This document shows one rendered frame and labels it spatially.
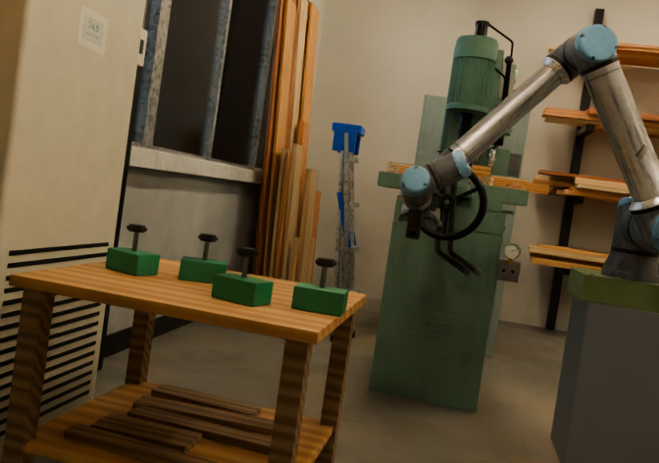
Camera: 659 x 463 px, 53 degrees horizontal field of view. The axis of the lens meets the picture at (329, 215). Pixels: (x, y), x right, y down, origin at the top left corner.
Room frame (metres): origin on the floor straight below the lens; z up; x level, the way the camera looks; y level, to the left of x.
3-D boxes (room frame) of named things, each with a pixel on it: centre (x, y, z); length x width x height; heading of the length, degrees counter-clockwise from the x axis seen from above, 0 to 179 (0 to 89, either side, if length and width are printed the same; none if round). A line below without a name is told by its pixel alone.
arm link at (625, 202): (2.21, -1.04, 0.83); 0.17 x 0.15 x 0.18; 0
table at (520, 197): (2.69, -0.48, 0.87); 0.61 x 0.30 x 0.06; 76
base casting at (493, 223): (2.91, -0.54, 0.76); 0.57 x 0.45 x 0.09; 166
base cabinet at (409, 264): (2.90, -0.54, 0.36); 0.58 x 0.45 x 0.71; 166
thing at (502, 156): (2.93, -0.71, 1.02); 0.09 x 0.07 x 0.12; 76
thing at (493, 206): (2.73, -0.50, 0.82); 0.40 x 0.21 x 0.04; 76
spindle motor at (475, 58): (2.79, -0.51, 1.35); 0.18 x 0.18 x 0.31
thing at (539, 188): (2.77, -0.57, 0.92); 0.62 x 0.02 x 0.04; 76
